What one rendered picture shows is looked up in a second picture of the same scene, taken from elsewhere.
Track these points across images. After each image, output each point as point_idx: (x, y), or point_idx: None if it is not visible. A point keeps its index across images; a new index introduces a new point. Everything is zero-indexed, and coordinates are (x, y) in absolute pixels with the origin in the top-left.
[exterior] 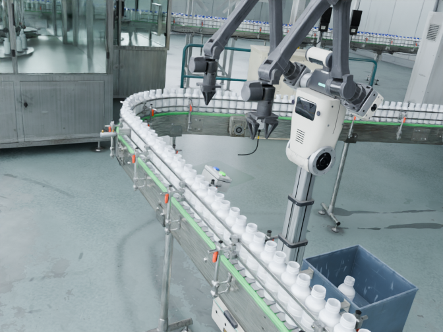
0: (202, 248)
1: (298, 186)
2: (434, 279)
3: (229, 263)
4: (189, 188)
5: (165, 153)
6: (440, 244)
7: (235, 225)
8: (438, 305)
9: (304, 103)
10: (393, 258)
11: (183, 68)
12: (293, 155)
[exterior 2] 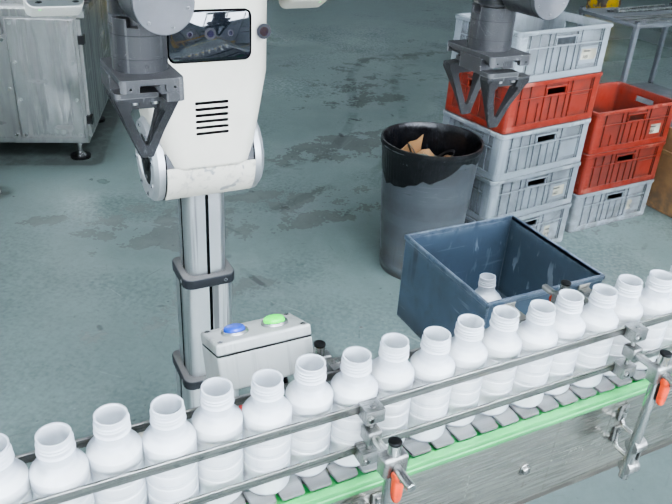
0: (511, 457)
1: (212, 242)
2: (110, 286)
3: (615, 392)
4: (403, 395)
5: (126, 443)
6: (17, 244)
7: (607, 314)
8: (173, 306)
9: (203, 24)
10: (33, 313)
11: None
12: (199, 175)
